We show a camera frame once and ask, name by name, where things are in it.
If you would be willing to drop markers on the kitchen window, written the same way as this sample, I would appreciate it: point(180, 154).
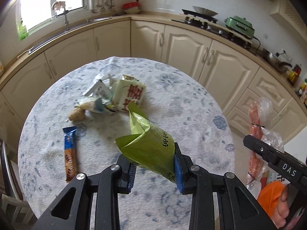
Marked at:
point(48, 2)

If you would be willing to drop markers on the steel wok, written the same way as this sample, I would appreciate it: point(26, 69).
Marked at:
point(205, 10)

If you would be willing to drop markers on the green electric cooker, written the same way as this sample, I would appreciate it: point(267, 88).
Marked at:
point(239, 26)

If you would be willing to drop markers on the cream kitchen base cabinets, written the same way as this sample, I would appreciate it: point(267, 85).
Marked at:
point(179, 45)

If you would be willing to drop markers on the green snack bag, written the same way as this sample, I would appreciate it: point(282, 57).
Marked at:
point(146, 148)

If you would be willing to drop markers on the large cream lattice door cabinet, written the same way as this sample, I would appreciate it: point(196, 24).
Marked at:
point(285, 12)

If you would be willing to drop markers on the orange plastic bag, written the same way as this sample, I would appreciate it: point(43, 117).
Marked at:
point(268, 194)

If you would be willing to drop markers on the white blue wrapper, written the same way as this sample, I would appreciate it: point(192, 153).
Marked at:
point(96, 105)

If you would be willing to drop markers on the white bowl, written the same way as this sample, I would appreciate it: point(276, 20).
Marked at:
point(132, 11)

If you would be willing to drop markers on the black glass gas stove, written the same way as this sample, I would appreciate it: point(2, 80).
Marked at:
point(221, 32)

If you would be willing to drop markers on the steel faucet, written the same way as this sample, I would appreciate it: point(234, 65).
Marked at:
point(66, 20)

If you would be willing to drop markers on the red plastic basin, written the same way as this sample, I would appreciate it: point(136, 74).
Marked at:
point(131, 5)

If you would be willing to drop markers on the white grey carton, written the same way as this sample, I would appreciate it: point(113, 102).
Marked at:
point(100, 89)

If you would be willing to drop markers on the clear plastic bag red contents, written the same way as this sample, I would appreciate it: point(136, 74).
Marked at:
point(256, 124)

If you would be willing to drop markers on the blue orange snack bar wrapper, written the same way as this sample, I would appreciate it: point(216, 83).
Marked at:
point(70, 153)

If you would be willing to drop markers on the white wall socket with plug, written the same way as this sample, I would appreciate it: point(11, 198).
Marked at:
point(285, 55)

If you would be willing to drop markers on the steel kitchen sink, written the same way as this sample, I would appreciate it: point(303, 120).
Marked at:
point(72, 27)

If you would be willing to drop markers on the white blue floral tablecloth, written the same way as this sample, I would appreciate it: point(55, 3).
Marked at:
point(179, 88)

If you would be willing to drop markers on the silver black electric griddle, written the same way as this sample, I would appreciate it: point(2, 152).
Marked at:
point(4, 165)

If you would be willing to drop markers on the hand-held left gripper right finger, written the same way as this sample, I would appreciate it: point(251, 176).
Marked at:
point(178, 170)

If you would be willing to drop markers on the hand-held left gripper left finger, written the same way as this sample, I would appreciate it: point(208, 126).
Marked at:
point(132, 177)

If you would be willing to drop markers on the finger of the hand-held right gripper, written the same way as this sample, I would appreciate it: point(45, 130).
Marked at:
point(261, 148)

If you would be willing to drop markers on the brown food scrap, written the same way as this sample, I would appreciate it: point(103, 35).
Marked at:
point(76, 115)

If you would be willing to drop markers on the group of condiment bottles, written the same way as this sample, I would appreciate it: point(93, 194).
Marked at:
point(297, 79)

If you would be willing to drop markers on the person's right hand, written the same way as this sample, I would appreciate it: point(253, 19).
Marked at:
point(283, 213)

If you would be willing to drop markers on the white storage rack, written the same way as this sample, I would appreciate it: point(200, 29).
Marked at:
point(9, 203)

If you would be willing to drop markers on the green dish soap bottle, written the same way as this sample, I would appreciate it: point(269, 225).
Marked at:
point(22, 31)

